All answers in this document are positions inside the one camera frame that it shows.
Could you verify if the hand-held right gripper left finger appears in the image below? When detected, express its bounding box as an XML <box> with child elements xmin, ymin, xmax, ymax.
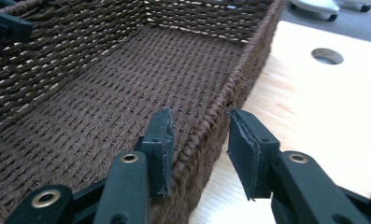
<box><xmin>134</xmin><ymin>106</ymin><xmax>176</xmax><ymax>200</ymax></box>

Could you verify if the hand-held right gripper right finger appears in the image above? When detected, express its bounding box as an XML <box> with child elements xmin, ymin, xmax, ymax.
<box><xmin>226</xmin><ymin>107</ymin><xmax>281</xmax><ymax>202</ymax></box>

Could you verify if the brown woven basket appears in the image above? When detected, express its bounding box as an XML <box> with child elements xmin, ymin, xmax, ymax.
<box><xmin>0</xmin><ymin>0</ymin><xmax>288</xmax><ymax>224</ymax></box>

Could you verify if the white chair base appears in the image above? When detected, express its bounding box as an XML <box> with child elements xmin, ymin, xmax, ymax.
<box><xmin>287</xmin><ymin>0</ymin><xmax>371</xmax><ymax>23</ymax></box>

